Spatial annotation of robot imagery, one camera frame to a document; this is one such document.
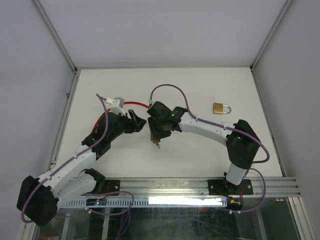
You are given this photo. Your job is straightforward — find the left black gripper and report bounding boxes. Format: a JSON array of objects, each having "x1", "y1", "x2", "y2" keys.
[{"x1": 108, "y1": 109, "x2": 146, "y2": 142}]

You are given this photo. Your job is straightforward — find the red cable lock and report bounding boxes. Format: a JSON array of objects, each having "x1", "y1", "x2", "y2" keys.
[{"x1": 92, "y1": 101, "x2": 150, "y2": 132}]

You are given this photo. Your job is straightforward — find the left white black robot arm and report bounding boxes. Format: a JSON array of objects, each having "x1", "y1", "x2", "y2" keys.
[{"x1": 16, "y1": 109, "x2": 147, "y2": 227}]

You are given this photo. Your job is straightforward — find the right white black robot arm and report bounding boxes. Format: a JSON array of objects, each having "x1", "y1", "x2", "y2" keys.
[{"x1": 147, "y1": 101, "x2": 260, "y2": 197}]

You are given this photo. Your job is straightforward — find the wide brass padlock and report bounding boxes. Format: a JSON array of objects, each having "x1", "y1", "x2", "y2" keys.
[{"x1": 212, "y1": 102, "x2": 232, "y2": 115}]

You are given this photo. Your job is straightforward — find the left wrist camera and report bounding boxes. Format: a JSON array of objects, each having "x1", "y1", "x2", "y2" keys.
[{"x1": 104, "y1": 97, "x2": 125, "y2": 116}]

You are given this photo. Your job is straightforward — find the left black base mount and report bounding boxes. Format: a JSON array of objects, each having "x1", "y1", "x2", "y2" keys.
[{"x1": 76, "y1": 178, "x2": 121, "y2": 196}]

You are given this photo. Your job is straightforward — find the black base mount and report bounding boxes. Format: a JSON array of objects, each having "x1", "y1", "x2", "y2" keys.
[
  {"x1": 76, "y1": 178, "x2": 121, "y2": 196},
  {"x1": 207, "y1": 178, "x2": 254, "y2": 197}
]

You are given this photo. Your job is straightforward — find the left aluminium frame post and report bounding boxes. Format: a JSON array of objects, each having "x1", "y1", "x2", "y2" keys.
[{"x1": 31, "y1": 0, "x2": 77, "y2": 73}]

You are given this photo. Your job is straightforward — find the aluminium frame post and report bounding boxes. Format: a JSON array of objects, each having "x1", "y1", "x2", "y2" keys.
[
  {"x1": 31, "y1": 0, "x2": 77, "y2": 73},
  {"x1": 250, "y1": 0, "x2": 295, "y2": 72}
]

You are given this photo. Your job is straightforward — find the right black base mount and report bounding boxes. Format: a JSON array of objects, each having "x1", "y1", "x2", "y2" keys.
[{"x1": 207, "y1": 178, "x2": 254, "y2": 197}]

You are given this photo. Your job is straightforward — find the grey slotted cable duct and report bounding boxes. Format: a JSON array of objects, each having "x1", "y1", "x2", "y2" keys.
[{"x1": 61, "y1": 196, "x2": 227, "y2": 209}]

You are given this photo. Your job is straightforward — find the right aluminium frame post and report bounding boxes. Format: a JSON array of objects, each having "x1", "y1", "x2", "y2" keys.
[{"x1": 250, "y1": 0, "x2": 295, "y2": 72}]

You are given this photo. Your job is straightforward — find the aluminium front rail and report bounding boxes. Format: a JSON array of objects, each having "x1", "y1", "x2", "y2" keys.
[{"x1": 30, "y1": 176, "x2": 299, "y2": 199}]

